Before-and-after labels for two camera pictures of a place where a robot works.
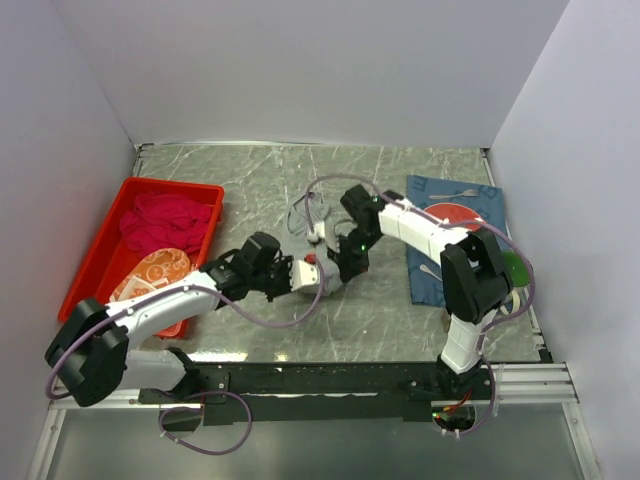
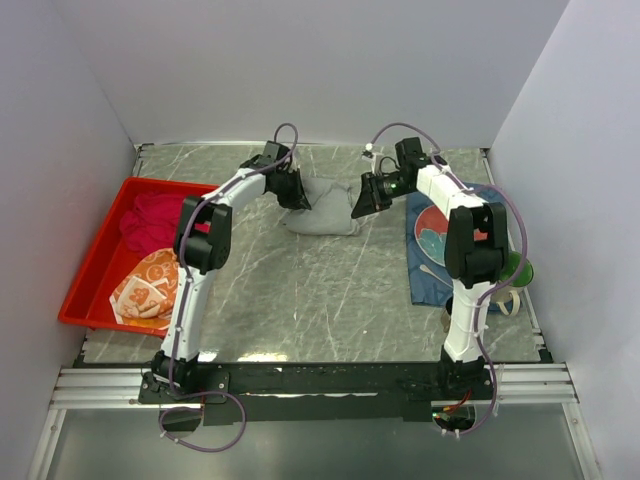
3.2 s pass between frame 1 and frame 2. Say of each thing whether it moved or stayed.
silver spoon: stayed
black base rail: stayed
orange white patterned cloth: stayed
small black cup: stayed
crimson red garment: stayed
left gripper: moved
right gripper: moved
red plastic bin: stayed
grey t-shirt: moved
